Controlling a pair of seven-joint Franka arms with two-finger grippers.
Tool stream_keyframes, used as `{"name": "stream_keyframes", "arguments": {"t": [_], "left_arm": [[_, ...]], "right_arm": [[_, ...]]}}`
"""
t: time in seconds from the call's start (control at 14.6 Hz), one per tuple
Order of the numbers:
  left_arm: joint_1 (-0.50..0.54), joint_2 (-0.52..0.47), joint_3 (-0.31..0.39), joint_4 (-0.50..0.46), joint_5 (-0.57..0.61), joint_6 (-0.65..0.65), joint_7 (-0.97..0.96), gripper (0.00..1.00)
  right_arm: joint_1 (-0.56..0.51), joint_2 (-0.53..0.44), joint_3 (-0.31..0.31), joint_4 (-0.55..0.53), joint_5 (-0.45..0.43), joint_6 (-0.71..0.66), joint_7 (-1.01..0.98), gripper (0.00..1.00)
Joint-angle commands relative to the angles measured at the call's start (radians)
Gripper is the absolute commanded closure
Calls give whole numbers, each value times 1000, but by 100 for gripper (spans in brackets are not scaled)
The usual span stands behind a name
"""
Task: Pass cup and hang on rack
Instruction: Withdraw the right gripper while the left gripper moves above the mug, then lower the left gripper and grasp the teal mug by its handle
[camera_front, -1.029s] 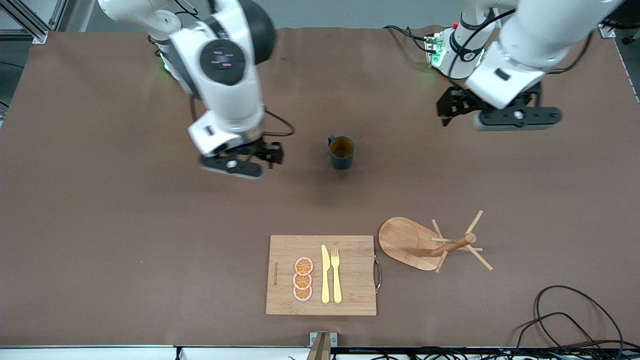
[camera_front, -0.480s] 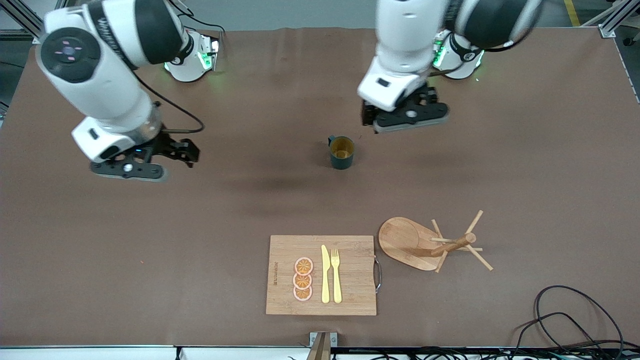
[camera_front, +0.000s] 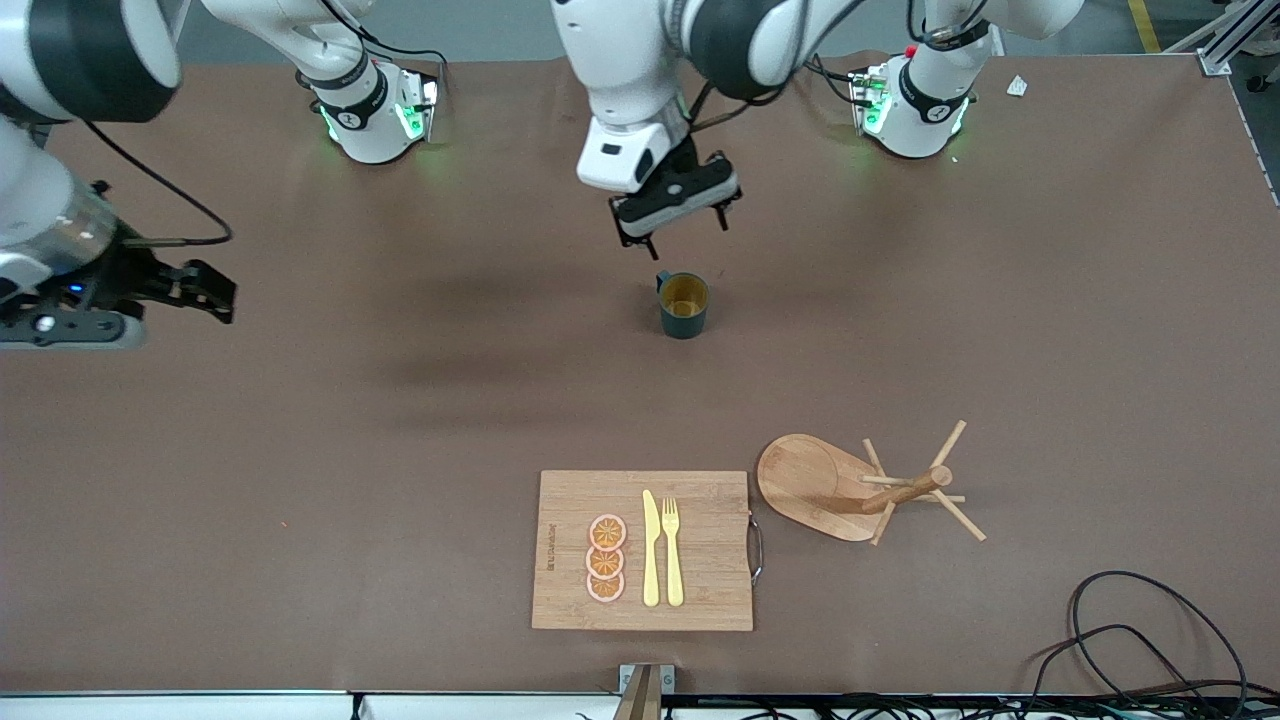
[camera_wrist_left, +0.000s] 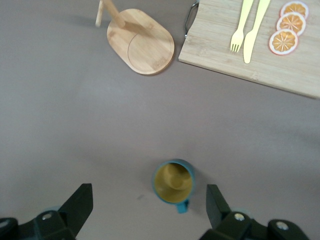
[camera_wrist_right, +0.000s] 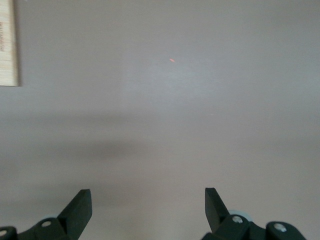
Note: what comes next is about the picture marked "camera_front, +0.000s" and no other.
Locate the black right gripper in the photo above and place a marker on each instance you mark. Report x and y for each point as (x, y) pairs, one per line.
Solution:
(127, 272)

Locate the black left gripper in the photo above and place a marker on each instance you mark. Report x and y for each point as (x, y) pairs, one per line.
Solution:
(681, 159)

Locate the teal cup yellow inside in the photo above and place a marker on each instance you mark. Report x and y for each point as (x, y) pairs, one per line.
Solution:
(685, 315)

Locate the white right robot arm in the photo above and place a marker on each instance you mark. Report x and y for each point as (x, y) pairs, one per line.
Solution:
(60, 60)

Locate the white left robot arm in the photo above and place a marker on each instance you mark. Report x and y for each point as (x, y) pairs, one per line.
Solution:
(620, 60)

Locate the wooden cup rack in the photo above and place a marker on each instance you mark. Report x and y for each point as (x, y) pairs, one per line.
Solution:
(810, 485)

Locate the large table cover sheet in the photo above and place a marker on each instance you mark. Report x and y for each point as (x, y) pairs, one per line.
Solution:
(400, 450)

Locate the orange slice toy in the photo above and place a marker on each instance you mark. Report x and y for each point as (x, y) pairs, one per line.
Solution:
(604, 563)
(607, 532)
(605, 588)

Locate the yellow plastic knife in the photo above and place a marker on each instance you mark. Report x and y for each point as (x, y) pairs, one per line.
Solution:
(651, 560)

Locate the yellow plastic fork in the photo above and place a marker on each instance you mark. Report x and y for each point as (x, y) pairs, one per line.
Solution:
(674, 570)

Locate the small white paper tag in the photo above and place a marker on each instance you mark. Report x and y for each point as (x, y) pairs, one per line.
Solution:
(1017, 86)

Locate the aluminium camera mast profile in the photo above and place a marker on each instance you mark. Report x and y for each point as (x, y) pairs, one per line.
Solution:
(645, 695)

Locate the aluminium frame profile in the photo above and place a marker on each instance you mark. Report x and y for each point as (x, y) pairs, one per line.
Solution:
(1225, 35)

